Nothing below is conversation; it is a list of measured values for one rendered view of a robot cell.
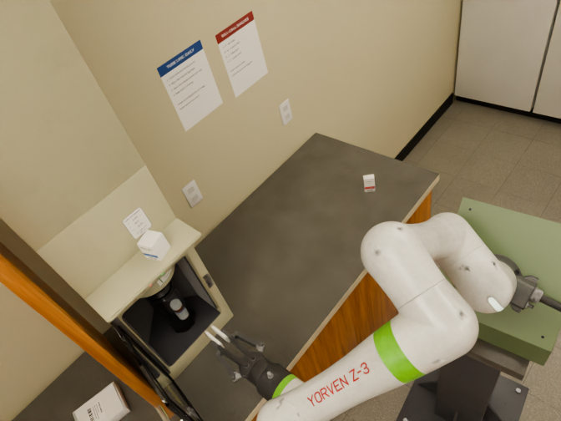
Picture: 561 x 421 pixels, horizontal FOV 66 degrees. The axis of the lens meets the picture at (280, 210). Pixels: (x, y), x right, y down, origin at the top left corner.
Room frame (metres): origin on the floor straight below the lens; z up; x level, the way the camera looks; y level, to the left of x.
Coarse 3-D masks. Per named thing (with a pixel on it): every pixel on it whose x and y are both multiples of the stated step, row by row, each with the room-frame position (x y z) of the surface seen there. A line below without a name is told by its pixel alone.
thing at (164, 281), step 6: (162, 276) 0.86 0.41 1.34; (168, 276) 0.86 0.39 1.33; (156, 282) 0.84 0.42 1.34; (162, 282) 0.85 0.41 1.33; (168, 282) 0.85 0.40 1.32; (150, 288) 0.83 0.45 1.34; (156, 288) 0.83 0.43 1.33; (162, 288) 0.84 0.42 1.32; (144, 294) 0.83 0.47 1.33; (150, 294) 0.83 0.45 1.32
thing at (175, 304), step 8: (176, 288) 0.92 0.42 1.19; (176, 296) 0.89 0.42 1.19; (160, 304) 0.86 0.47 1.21; (168, 304) 0.87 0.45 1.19; (176, 304) 0.88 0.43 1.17; (184, 304) 0.90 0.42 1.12; (160, 312) 0.88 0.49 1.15; (168, 312) 0.86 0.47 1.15; (176, 312) 0.87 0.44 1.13; (184, 312) 0.88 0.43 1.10; (192, 312) 0.91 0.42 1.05; (168, 320) 0.87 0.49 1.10; (176, 320) 0.86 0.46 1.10; (184, 320) 0.87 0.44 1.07
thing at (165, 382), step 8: (120, 336) 0.67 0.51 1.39; (128, 344) 0.63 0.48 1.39; (136, 360) 0.58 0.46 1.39; (144, 360) 0.62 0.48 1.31; (144, 368) 0.55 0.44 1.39; (152, 368) 0.61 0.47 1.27; (152, 376) 0.54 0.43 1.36; (160, 376) 0.62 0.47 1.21; (152, 384) 0.50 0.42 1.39; (160, 384) 0.54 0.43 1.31; (168, 384) 0.60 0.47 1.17; (168, 392) 0.53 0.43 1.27; (176, 392) 0.61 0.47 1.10; (176, 400) 0.53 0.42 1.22; (184, 400) 0.60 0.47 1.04; (184, 408) 0.52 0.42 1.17; (192, 416) 0.51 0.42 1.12
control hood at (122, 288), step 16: (176, 224) 0.89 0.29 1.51; (176, 240) 0.83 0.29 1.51; (192, 240) 0.81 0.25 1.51; (144, 256) 0.80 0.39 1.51; (176, 256) 0.77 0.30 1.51; (128, 272) 0.76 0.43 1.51; (144, 272) 0.75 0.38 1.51; (160, 272) 0.73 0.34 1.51; (112, 288) 0.73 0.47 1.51; (128, 288) 0.71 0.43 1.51; (144, 288) 0.70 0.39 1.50; (96, 304) 0.69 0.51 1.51; (112, 304) 0.68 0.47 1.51; (128, 304) 0.67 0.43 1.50; (112, 320) 0.64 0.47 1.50
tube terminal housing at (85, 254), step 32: (128, 192) 0.87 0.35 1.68; (160, 192) 0.91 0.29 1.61; (96, 224) 0.81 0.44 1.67; (160, 224) 0.89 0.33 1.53; (64, 256) 0.75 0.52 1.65; (96, 256) 0.78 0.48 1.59; (128, 256) 0.81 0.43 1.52; (192, 256) 0.90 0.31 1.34; (96, 288) 0.75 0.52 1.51; (224, 320) 0.89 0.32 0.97; (192, 352) 0.80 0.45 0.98
